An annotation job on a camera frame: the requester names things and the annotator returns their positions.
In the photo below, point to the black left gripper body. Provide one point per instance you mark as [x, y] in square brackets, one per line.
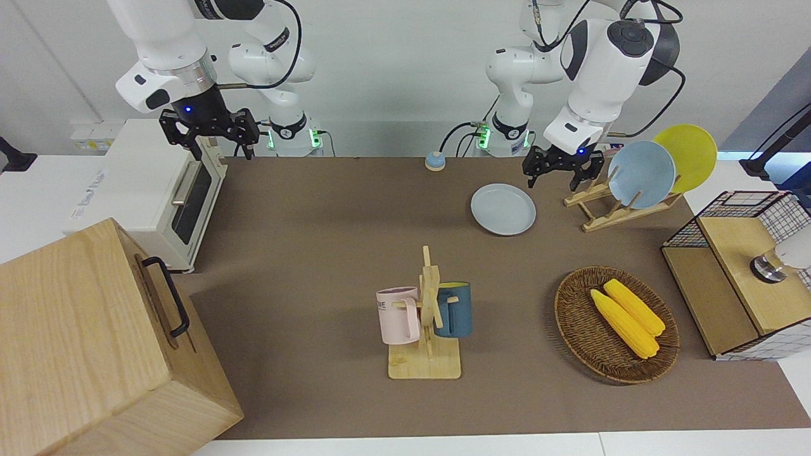
[564, 159]

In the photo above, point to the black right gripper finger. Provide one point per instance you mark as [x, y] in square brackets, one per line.
[196, 151]
[248, 150]

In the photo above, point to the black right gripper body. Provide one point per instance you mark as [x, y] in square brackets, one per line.
[206, 117]

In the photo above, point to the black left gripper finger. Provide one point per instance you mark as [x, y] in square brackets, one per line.
[578, 180]
[532, 177]

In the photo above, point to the gray plate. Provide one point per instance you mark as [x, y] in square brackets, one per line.
[503, 209]

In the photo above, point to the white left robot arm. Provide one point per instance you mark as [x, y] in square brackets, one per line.
[602, 63]

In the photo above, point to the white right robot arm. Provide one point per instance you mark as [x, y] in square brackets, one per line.
[165, 38]

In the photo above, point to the wooden plate rack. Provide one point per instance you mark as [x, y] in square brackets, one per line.
[602, 216]

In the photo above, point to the light blue plate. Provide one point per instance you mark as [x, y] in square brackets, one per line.
[640, 174]

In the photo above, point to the yellow plate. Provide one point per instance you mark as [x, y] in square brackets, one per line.
[694, 152]

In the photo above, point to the white toaster oven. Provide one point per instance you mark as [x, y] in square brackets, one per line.
[142, 183]

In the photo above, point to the brown table mat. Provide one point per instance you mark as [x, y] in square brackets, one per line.
[317, 253]

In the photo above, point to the yellow corn cob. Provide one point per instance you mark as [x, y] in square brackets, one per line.
[637, 307]
[624, 326]

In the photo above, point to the brown wicker basket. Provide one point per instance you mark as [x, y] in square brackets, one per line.
[580, 329]

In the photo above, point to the dark blue mug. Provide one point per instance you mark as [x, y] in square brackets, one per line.
[457, 310]

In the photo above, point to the pink mug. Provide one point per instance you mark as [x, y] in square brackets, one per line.
[396, 316]

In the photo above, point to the wooden mug tree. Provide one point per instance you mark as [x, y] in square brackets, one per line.
[426, 364]

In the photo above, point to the white cylindrical bottle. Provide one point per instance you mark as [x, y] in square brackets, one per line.
[789, 253]

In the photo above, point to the white wall power outlet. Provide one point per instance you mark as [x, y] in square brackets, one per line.
[92, 136]

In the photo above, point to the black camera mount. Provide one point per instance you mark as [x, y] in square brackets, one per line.
[770, 152]
[12, 158]

